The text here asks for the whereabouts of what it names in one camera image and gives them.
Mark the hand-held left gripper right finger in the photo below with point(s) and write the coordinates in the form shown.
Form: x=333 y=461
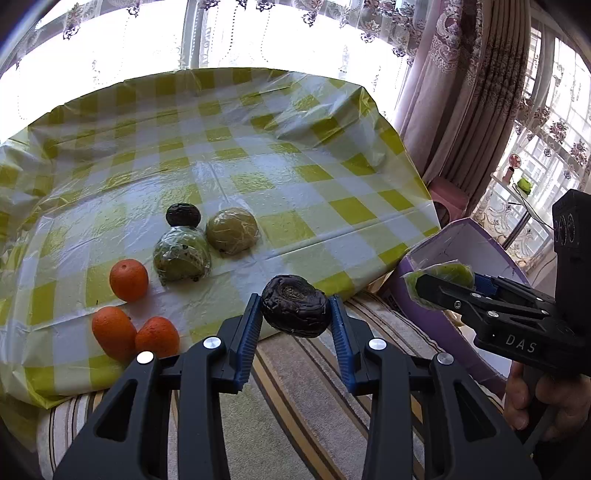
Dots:
x=340 y=341

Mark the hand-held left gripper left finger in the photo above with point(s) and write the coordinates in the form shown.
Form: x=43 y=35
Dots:
x=244 y=341

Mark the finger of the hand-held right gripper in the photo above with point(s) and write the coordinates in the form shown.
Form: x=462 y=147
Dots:
x=485 y=282
x=443 y=295

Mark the small green fruit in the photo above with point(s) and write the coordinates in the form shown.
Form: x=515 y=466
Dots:
x=455 y=273

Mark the purple cardboard box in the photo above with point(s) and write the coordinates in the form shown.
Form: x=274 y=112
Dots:
x=461 y=244

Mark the dark purple passion fruit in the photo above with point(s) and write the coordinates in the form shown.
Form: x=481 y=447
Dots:
x=294 y=312
x=183 y=214

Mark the orange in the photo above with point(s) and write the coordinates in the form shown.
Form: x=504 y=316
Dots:
x=113 y=333
x=157 y=337
x=129 y=279

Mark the large green fruit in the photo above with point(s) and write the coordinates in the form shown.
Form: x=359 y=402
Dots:
x=181 y=256

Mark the yellow-green fruit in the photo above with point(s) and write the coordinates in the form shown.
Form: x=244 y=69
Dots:
x=232 y=229

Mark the person's right hand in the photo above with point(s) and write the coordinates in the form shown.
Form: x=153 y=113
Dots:
x=512 y=397

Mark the striped woven blanket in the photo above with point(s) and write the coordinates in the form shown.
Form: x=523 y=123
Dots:
x=295 y=415

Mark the pink plastic stool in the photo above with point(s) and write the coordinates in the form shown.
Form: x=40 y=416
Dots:
x=450 y=194

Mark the white side table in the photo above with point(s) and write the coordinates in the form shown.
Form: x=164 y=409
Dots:
x=503 y=182

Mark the small green object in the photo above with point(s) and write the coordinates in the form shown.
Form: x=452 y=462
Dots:
x=524 y=184

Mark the small pink desk fan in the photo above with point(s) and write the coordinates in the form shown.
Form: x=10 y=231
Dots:
x=513 y=162

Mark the sheer floral side curtain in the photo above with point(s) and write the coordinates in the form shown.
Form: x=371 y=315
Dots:
x=558 y=129

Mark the yellow checked plastic tablecloth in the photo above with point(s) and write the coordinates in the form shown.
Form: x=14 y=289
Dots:
x=258 y=157

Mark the pink patterned drape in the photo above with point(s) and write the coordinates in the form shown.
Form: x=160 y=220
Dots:
x=466 y=92

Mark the sheer lace window curtain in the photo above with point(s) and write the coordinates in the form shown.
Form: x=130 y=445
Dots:
x=277 y=18

